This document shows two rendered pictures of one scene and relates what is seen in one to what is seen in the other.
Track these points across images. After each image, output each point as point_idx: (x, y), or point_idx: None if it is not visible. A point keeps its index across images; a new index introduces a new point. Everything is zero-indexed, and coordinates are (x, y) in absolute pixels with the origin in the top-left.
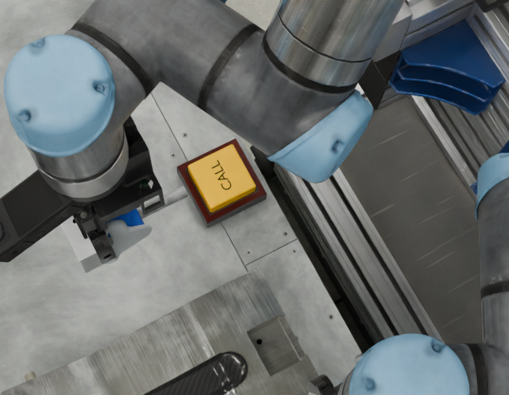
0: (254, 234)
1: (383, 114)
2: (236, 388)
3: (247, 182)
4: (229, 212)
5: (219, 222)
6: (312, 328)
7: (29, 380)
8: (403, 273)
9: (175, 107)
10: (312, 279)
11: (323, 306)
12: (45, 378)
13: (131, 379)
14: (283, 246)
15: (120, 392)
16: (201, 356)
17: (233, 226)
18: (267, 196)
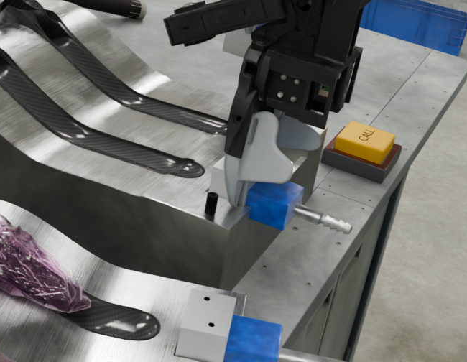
0: (347, 185)
1: None
2: (220, 134)
3: (379, 146)
4: (345, 156)
5: (332, 166)
6: (315, 235)
7: (121, 39)
8: None
9: (382, 128)
10: (355, 224)
11: (342, 236)
12: (128, 49)
13: (169, 95)
14: (358, 202)
15: (153, 93)
16: (224, 117)
17: (338, 174)
18: (384, 184)
